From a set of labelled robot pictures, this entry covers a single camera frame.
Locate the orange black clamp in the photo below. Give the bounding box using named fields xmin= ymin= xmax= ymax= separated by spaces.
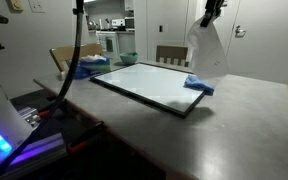
xmin=66 ymin=121 xmax=106 ymax=154
xmin=38 ymin=99 xmax=67 ymax=118

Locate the black framed white board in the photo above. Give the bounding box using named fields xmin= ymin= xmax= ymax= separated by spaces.
xmin=90 ymin=63 xmax=206 ymax=118

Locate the white tissue wipe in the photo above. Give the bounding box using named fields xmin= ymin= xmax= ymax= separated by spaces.
xmin=186 ymin=18 xmax=230 ymax=86

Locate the blue folded cloth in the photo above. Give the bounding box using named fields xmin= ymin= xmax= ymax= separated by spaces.
xmin=184 ymin=75 xmax=215 ymax=96

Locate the dark wooden chair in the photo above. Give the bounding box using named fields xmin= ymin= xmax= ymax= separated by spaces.
xmin=156 ymin=45 xmax=189 ymax=67

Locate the next tissue in box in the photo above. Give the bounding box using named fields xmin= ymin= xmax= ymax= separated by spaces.
xmin=80 ymin=54 xmax=106 ymax=62

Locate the blue tissue box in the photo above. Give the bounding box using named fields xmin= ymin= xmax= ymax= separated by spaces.
xmin=74 ymin=57 xmax=111 ymax=79

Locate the green bowl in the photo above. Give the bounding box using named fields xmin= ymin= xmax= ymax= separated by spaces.
xmin=120 ymin=52 xmax=138 ymax=65

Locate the aluminium rail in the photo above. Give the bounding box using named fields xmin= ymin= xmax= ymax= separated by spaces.
xmin=0 ymin=107 xmax=68 ymax=178

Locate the light wooden chair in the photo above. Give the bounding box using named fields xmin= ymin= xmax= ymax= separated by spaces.
xmin=49 ymin=43 xmax=104 ymax=72

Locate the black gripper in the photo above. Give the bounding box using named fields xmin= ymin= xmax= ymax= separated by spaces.
xmin=200 ymin=0 xmax=226 ymax=27

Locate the beige thermostat dial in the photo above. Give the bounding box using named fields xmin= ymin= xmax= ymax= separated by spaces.
xmin=7 ymin=0 xmax=23 ymax=12

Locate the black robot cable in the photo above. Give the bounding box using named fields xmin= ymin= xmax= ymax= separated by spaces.
xmin=0 ymin=0 xmax=86 ymax=180

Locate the white wall switch plate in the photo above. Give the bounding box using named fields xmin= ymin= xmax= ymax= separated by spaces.
xmin=29 ymin=0 xmax=45 ymax=13

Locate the orange black clamp lower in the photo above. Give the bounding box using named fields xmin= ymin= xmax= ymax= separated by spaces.
xmin=66 ymin=121 xmax=106 ymax=154

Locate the white door with handle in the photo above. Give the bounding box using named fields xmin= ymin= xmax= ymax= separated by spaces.
xmin=227 ymin=0 xmax=288 ymax=84

